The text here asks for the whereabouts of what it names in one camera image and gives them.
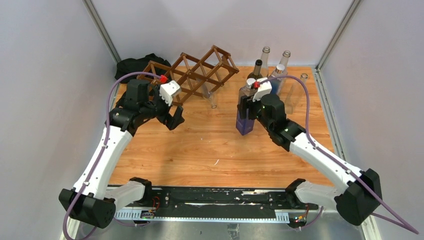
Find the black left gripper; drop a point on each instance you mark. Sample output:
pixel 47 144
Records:
pixel 166 114

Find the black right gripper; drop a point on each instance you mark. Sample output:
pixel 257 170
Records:
pixel 246 102

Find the blue clear bottle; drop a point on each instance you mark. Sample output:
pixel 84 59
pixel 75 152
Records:
pixel 243 124

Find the dark green wine bottle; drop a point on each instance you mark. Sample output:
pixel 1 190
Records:
pixel 256 73

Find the blue clear bottle lettered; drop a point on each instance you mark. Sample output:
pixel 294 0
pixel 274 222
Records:
pixel 277 78

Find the small clear bottle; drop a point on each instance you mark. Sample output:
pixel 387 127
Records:
pixel 208 96
pixel 294 95

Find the brown wooden wine rack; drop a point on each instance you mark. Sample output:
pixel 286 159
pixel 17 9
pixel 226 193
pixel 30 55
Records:
pixel 215 68

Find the clear bottle with black label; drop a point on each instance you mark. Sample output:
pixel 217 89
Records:
pixel 264 71

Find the clear plain glass bottle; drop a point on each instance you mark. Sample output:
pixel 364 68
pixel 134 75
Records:
pixel 285 58

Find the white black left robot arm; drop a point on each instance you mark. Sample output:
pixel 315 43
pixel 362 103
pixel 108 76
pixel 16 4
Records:
pixel 89 200

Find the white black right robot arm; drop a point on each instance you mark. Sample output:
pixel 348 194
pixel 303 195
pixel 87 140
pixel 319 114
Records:
pixel 355 193

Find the black cloth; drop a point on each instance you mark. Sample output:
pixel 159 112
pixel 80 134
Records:
pixel 131 65

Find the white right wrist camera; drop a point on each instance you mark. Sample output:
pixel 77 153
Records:
pixel 262 87

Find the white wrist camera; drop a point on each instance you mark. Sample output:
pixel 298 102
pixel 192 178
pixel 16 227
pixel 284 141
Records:
pixel 262 87
pixel 168 91

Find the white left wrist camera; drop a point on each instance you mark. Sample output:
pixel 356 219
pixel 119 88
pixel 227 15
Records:
pixel 168 91

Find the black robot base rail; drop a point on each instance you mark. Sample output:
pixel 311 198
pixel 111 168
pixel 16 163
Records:
pixel 217 204

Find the aluminium table edge rail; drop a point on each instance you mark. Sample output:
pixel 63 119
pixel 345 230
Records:
pixel 328 112

